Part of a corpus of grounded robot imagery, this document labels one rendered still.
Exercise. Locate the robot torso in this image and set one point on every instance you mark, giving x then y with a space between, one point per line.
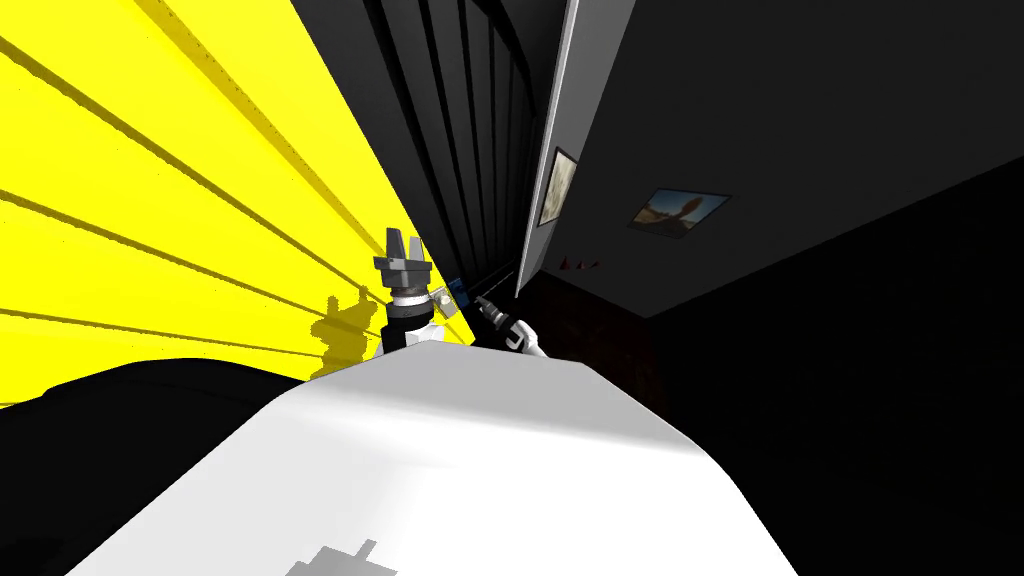
448 464

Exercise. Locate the blue and brown wall picture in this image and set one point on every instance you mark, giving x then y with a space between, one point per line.
678 213

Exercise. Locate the pale framed wall picture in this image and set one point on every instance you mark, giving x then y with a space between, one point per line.
558 186

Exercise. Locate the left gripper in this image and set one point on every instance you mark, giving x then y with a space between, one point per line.
406 276

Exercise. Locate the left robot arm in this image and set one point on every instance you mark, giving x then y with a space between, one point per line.
402 330

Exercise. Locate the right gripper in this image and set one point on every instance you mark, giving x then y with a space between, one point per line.
487 309

